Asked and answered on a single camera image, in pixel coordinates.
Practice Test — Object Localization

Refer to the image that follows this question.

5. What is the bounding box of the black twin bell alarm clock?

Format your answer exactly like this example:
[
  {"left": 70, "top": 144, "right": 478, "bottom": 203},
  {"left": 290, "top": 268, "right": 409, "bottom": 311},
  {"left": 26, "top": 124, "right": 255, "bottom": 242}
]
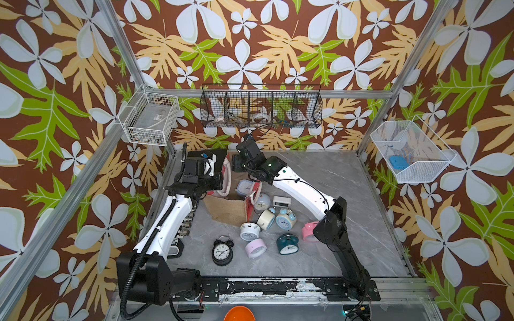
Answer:
[{"left": 211, "top": 235, "right": 234, "bottom": 266}]

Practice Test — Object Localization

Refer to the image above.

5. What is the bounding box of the dark green alarm clock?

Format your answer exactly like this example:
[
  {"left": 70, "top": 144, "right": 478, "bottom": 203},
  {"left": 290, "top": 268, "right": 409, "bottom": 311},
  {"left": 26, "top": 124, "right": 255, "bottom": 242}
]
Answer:
[{"left": 276, "top": 234, "right": 299, "bottom": 255}]

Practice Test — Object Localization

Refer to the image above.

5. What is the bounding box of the blue object in basket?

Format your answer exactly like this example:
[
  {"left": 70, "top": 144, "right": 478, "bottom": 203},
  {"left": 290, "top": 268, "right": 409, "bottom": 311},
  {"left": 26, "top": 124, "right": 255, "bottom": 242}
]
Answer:
[{"left": 389, "top": 155, "right": 410, "bottom": 171}]

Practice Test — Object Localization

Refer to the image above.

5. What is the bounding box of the light blue square clock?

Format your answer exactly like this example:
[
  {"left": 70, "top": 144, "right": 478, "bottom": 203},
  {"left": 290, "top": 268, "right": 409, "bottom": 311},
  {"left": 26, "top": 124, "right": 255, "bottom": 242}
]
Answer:
[{"left": 236, "top": 179, "right": 254, "bottom": 197}]

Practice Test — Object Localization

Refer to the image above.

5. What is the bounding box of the clear round alarm clock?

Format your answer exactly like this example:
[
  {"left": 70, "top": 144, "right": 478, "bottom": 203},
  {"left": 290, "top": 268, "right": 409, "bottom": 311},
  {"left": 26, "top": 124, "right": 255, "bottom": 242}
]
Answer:
[{"left": 254, "top": 193, "right": 272, "bottom": 213}]

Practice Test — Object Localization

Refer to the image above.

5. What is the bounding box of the light blue bell alarm clock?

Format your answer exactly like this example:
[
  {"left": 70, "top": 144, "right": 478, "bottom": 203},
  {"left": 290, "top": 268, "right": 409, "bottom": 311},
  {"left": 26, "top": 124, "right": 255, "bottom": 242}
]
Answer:
[{"left": 275, "top": 208, "right": 297, "bottom": 231}]

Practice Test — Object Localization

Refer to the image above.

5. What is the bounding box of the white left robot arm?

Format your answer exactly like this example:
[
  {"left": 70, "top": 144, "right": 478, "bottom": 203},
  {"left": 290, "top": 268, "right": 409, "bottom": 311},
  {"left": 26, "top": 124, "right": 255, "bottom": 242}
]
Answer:
[{"left": 116, "top": 149, "right": 227, "bottom": 320}]

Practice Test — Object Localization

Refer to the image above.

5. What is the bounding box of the black wire wall basket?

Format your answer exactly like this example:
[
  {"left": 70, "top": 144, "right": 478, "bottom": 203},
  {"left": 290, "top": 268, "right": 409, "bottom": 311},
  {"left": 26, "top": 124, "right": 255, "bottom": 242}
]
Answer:
[{"left": 198, "top": 83, "right": 323, "bottom": 128}]

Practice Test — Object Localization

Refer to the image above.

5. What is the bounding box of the white round alarm clock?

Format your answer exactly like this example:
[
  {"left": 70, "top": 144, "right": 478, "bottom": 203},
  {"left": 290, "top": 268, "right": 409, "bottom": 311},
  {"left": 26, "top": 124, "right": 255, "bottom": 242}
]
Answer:
[{"left": 240, "top": 222, "right": 261, "bottom": 242}]

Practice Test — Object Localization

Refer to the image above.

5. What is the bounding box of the white digital alarm clock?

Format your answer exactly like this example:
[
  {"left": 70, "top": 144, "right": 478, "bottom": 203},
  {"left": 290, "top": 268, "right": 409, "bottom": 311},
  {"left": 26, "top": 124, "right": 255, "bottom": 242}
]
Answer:
[{"left": 273, "top": 196, "right": 292, "bottom": 208}]

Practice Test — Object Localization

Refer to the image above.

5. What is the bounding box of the white wire basket left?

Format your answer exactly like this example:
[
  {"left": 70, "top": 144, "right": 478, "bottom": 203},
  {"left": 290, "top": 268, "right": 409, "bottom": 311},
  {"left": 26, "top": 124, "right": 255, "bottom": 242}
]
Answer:
[{"left": 119, "top": 86, "right": 180, "bottom": 147}]

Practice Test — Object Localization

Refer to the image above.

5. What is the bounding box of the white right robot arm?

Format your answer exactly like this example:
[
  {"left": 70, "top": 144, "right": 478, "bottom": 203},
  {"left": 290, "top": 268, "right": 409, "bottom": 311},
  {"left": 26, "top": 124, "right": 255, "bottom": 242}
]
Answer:
[{"left": 232, "top": 135, "right": 374, "bottom": 300}]

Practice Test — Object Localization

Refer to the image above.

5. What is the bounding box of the lilac round alarm clock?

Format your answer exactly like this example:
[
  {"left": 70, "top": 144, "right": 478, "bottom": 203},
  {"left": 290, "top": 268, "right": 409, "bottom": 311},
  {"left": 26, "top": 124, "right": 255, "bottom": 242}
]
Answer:
[{"left": 245, "top": 238, "right": 267, "bottom": 259}]

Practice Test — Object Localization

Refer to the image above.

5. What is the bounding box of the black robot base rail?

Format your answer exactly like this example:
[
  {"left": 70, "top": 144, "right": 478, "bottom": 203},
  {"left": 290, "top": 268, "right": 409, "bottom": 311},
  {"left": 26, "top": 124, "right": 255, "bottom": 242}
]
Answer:
[{"left": 201, "top": 276, "right": 381, "bottom": 302}]

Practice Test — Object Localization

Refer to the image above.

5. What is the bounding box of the orange bowl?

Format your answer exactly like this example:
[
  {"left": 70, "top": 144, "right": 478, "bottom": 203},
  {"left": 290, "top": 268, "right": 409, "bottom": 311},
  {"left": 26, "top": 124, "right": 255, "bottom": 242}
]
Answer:
[{"left": 223, "top": 306, "right": 256, "bottom": 321}]

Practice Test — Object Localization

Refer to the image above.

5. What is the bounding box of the cream round alarm clock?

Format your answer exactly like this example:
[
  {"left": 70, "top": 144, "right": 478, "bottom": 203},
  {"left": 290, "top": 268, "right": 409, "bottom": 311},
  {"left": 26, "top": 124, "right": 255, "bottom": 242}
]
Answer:
[{"left": 256, "top": 208, "right": 276, "bottom": 231}]

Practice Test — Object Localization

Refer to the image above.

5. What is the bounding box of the white wire basket right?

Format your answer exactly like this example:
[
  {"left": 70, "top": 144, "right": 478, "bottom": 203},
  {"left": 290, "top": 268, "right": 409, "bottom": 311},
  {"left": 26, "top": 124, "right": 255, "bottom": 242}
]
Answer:
[{"left": 371, "top": 116, "right": 456, "bottom": 184}]

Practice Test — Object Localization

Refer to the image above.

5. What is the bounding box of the burlap red Christmas canvas bag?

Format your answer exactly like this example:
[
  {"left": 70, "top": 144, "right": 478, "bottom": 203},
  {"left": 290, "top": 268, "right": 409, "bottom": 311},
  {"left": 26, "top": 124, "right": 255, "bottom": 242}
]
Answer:
[{"left": 203, "top": 154, "right": 262, "bottom": 227}]

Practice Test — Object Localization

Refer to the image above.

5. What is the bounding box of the pink twin bell alarm clock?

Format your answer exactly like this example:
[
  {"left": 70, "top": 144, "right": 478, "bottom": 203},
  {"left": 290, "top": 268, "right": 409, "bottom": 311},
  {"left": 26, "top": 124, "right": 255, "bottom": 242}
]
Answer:
[{"left": 301, "top": 221, "right": 319, "bottom": 243}]

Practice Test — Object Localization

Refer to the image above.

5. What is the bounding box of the white wire basket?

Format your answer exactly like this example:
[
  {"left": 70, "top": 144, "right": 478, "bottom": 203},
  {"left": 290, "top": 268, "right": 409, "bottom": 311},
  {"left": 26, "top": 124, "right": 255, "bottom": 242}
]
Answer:
[
  {"left": 371, "top": 116, "right": 456, "bottom": 184},
  {"left": 119, "top": 86, "right": 180, "bottom": 147}
]

